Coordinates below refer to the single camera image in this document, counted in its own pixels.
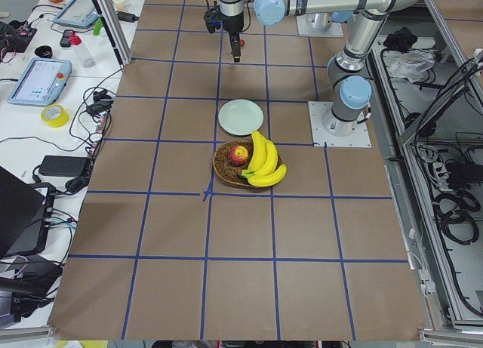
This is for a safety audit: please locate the clear plastic bottle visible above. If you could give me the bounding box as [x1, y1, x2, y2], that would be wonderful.
[69, 33, 96, 68]

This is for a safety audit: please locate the black laptop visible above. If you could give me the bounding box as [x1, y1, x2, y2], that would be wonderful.
[1, 168, 54, 257]

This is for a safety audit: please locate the light green plate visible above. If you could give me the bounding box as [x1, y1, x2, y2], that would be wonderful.
[218, 99, 264, 136]

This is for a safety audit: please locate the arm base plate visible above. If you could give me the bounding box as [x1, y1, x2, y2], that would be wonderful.
[308, 101, 371, 148]

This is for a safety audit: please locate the yellow tape roll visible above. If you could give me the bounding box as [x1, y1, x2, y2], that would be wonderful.
[41, 104, 69, 128]

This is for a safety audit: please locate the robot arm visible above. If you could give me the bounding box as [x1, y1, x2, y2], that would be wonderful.
[204, 0, 418, 137]

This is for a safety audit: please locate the near blue teach pendant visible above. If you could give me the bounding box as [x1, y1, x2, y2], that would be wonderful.
[8, 58, 72, 106]

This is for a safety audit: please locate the aluminium frame post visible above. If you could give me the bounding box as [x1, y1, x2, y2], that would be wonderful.
[91, 0, 132, 66]

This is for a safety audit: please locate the brown wicker basket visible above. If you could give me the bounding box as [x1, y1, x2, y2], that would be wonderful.
[213, 140, 282, 189]

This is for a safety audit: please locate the far blue teach pendant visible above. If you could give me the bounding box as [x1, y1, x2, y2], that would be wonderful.
[53, 0, 99, 29]

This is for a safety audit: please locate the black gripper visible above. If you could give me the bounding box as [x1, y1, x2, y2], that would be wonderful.
[222, 14, 243, 63]

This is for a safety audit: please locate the black power adapter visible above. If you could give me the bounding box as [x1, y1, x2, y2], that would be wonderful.
[38, 156, 88, 177]

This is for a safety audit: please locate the yellow banana bunch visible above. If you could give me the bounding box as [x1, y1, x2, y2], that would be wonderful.
[240, 131, 288, 188]

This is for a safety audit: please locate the red apple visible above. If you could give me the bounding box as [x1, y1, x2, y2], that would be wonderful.
[229, 145, 249, 166]

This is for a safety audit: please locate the blue teach pendant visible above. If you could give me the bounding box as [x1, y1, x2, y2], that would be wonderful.
[8, 58, 72, 106]
[53, 0, 99, 29]

